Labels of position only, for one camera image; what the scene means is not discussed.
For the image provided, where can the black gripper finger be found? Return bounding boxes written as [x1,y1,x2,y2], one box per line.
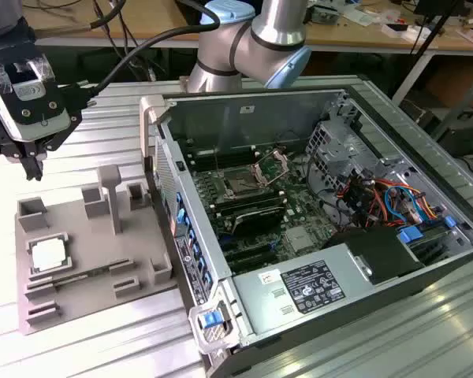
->
[21,112,84,183]
[0,112,27,161]

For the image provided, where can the silver square CPU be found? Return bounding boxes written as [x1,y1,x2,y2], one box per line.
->
[30,238,73,272]

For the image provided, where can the black RAM slot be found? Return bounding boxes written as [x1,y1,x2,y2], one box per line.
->
[187,146,257,158]
[214,195,287,217]
[210,187,279,204]
[188,154,257,171]

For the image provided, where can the CPU socket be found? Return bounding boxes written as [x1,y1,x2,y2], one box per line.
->
[220,167,261,198]

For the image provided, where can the black expansion slot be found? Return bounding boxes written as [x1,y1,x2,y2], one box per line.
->
[224,242,276,263]
[227,252,277,273]

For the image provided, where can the grey plastic parts rack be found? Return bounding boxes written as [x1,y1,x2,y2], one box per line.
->
[14,165,178,336]

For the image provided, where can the green RAM stick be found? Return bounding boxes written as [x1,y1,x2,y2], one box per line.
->
[50,264,117,285]

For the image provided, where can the black expansion card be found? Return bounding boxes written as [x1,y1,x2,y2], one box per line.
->
[230,206,287,237]

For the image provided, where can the blue case latch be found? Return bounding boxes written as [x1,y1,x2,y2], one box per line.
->
[202,310,223,328]

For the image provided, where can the open grey PC case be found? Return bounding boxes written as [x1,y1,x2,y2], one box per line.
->
[140,84,473,378]

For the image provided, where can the small white sticker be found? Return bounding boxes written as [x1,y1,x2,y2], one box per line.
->
[258,268,283,287]

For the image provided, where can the green motherboard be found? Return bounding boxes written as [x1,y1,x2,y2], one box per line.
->
[181,141,340,276]

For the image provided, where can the grey power supply unit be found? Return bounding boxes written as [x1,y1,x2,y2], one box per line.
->
[231,242,374,335]

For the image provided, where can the silver chipset heatsink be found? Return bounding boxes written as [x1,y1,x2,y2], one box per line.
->
[285,228,315,251]

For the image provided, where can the silver metal drive cage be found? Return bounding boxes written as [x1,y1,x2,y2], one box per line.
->
[305,92,409,186]

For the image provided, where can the black rating label sticker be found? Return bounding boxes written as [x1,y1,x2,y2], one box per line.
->
[279,258,346,315]

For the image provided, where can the black plastic air shroud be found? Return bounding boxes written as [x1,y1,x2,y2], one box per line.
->
[321,226,426,287]

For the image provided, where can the small white parts box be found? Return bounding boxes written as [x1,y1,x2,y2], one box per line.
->
[381,21,423,43]

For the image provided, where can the brown cardboard box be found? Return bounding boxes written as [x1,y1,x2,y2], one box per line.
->
[425,58,473,104]

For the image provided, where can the black computer tower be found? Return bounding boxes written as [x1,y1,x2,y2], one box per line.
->
[433,112,473,158]

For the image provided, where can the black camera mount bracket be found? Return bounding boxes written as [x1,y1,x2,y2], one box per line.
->
[0,53,57,92]

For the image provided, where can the black cable with tan sleeve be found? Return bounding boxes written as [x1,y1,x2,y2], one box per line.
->
[33,0,127,40]

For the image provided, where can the thick black camera cable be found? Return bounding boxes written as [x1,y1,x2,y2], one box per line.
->
[61,6,222,115]

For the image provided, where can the metal socket cover frame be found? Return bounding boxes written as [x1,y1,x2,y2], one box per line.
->
[251,147,291,187]

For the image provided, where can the orange red wire bundle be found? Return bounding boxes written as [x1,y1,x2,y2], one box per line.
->
[334,177,446,221]

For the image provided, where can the blue data wire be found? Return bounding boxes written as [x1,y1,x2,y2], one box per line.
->
[382,184,423,226]

